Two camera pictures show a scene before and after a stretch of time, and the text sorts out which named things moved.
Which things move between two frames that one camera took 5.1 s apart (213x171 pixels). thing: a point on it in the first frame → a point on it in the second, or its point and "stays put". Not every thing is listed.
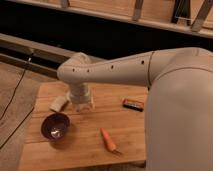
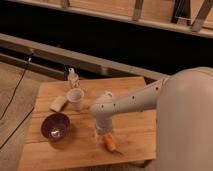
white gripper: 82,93 → 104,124
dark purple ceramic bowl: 55,126 stays put
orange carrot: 109,142 stays put
